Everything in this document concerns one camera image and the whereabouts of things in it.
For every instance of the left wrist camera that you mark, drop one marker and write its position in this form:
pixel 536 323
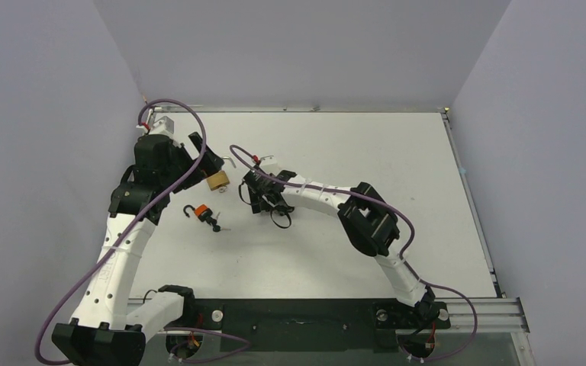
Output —
pixel 163 126

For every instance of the black keys of orange padlock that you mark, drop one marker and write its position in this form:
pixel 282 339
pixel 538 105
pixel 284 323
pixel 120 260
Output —
pixel 212 220

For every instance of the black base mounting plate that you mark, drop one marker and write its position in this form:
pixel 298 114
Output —
pixel 313 325

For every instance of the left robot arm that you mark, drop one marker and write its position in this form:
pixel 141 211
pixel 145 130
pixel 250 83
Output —
pixel 100 331

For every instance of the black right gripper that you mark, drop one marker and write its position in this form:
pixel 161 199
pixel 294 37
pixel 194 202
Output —
pixel 261 191

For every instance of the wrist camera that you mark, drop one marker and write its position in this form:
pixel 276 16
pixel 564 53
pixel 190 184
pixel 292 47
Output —
pixel 163 126
pixel 269 165

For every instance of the large brass padlock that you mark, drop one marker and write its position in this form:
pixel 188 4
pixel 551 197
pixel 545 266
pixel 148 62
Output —
pixel 220 178

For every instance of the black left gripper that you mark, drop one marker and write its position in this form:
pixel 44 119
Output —
pixel 210 162

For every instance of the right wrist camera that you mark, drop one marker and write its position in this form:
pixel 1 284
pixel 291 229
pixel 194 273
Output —
pixel 269 165

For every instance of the orange black padlock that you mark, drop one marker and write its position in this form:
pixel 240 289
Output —
pixel 202 212

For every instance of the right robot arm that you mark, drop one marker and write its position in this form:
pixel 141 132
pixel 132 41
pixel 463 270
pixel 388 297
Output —
pixel 371 228

